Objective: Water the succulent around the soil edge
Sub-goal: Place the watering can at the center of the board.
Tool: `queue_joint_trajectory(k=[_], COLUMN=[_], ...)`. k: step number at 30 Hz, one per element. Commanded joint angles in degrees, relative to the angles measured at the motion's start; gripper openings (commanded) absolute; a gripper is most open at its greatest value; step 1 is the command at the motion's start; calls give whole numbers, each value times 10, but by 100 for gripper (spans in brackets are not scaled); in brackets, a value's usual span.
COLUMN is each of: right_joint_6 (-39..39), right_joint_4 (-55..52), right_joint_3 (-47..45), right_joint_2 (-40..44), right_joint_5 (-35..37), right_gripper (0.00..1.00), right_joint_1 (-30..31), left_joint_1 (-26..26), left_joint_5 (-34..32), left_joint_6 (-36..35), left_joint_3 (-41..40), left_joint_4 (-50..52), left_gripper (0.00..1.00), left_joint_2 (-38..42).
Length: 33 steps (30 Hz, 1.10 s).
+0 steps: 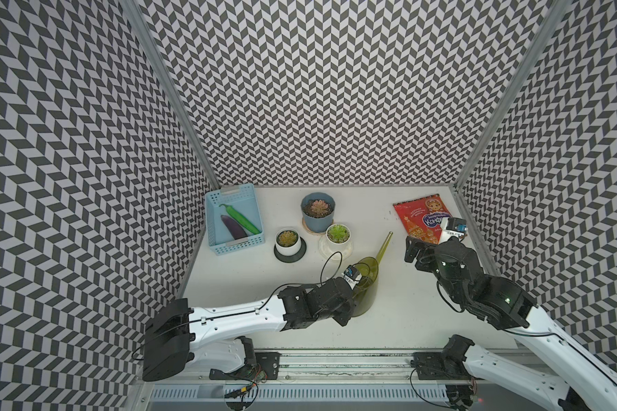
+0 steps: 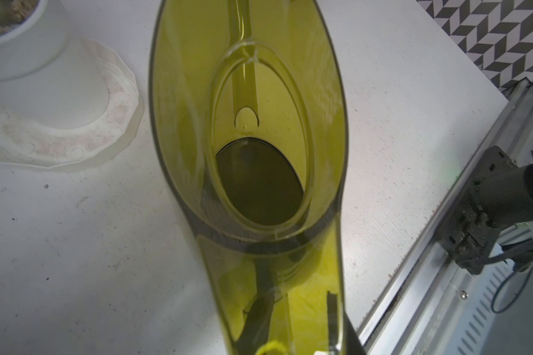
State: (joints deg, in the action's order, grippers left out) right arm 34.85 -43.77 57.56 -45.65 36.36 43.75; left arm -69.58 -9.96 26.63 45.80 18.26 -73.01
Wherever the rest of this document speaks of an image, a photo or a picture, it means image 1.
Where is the green transparent watering can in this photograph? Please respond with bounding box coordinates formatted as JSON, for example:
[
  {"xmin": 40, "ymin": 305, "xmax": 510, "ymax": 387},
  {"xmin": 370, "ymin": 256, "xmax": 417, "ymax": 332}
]
[{"xmin": 352, "ymin": 231, "xmax": 394, "ymax": 318}]

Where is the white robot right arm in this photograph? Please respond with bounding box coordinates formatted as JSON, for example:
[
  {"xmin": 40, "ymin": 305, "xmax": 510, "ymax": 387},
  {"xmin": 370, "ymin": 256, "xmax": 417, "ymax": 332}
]
[{"xmin": 404, "ymin": 236, "xmax": 617, "ymax": 410}]

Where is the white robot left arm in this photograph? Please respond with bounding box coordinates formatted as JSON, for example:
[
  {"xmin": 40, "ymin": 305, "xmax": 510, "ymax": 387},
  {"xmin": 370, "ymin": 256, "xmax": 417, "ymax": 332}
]
[{"xmin": 141, "ymin": 265, "xmax": 363, "ymax": 382}]

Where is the white pot green succulent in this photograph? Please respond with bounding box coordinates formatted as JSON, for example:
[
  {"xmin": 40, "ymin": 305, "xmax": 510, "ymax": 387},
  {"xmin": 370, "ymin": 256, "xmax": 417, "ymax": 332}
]
[{"xmin": 326, "ymin": 224, "xmax": 351, "ymax": 253}]

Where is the white pot yellow-green succulent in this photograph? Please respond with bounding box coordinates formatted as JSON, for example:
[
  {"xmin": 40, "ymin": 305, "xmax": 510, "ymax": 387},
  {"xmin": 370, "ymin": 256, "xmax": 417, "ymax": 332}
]
[{"xmin": 275, "ymin": 229, "xmax": 300, "ymax": 247}]

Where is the blue-grey plant pot pink succulent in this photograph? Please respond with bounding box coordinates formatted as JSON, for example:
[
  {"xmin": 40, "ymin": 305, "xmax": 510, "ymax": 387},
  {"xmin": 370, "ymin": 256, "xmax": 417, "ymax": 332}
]
[{"xmin": 301, "ymin": 192, "xmax": 335, "ymax": 232}]

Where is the red candy bag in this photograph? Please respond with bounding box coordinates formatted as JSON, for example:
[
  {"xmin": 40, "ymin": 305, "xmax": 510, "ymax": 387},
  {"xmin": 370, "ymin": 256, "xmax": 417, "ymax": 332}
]
[{"xmin": 392, "ymin": 194, "xmax": 452, "ymax": 244}]

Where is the dark round saucer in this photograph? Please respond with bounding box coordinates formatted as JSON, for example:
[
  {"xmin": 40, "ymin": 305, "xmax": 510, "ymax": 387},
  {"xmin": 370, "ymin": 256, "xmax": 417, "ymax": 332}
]
[{"xmin": 274, "ymin": 237, "xmax": 307, "ymax": 264}]

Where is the cork coaster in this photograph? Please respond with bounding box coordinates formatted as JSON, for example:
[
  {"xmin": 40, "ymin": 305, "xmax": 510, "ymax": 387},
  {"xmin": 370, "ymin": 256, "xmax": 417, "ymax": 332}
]
[{"xmin": 302, "ymin": 217, "xmax": 324, "ymax": 236}]

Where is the green toy cucumber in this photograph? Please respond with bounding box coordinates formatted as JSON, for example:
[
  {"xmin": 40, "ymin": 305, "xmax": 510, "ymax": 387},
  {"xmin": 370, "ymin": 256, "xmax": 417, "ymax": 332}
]
[{"xmin": 221, "ymin": 204, "xmax": 262, "ymax": 235}]

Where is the purple toy eggplant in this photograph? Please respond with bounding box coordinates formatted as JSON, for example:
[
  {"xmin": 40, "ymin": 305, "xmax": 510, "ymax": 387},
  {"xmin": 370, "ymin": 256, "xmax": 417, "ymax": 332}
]
[{"xmin": 220, "ymin": 215, "xmax": 248, "ymax": 240}]

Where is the light blue plastic basket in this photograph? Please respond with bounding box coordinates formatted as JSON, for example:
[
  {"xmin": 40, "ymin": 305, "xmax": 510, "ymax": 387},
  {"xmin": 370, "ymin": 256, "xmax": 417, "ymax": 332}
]
[{"xmin": 204, "ymin": 183, "xmax": 265, "ymax": 255}]

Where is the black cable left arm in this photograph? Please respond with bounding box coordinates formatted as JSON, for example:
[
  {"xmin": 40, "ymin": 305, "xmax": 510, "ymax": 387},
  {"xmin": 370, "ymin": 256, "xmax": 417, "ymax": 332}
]
[{"xmin": 256, "ymin": 250, "xmax": 344, "ymax": 314}]

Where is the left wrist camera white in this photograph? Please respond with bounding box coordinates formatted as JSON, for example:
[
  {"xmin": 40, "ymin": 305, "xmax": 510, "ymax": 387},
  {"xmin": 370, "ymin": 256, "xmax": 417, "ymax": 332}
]
[{"xmin": 343, "ymin": 265, "xmax": 363, "ymax": 289}]

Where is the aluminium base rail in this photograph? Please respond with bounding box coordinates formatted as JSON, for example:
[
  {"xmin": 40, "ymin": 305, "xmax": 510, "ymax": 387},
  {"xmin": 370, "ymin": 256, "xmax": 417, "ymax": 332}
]
[{"xmin": 133, "ymin": 348, "xmax": 567, "ymax": 411}]

